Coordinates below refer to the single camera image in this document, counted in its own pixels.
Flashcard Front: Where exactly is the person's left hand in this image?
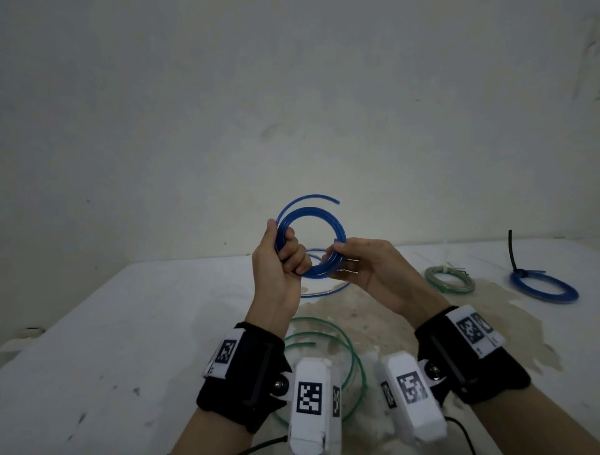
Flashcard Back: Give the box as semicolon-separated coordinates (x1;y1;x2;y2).
244;219;314;339

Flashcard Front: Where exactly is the person's right hand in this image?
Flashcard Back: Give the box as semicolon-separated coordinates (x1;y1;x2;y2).
323;237;452;331

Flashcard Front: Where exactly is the clear blue striped tube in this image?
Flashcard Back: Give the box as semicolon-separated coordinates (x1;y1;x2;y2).
299;248;351;299
274;194;348;281

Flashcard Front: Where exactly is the white zip tie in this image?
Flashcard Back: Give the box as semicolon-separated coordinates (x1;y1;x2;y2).
440;239;469;275

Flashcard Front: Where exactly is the clear green striped tube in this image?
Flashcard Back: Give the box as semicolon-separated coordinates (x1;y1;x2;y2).
424;266;476;295
271;317;368;428

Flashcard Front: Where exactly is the black zip tie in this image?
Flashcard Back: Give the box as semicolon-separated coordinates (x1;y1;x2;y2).
507;229;528;278

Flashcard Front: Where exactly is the solid blue tube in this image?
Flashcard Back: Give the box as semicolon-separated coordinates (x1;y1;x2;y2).
509;269;580;304

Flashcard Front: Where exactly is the person's left forearm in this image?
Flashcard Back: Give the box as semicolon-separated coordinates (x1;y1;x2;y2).
169;407;254;455

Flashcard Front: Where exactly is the person's right forearm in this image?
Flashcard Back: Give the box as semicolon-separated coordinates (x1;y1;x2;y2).
471;384;600;455

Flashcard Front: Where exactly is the white wrist camera with marker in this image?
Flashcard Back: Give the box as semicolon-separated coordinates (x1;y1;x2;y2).
374;350;449;444
286;357;343;455

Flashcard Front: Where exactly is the black wrist strap with markers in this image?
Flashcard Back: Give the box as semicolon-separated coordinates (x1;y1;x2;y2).
414;305;532;406
196;321;293;434

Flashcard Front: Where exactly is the black camera cable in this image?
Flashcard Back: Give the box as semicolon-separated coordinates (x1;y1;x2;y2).
444;416;479;455
236;436;289;455

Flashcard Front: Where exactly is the white wall socket box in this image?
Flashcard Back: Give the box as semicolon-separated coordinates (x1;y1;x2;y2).
0;327;46;355

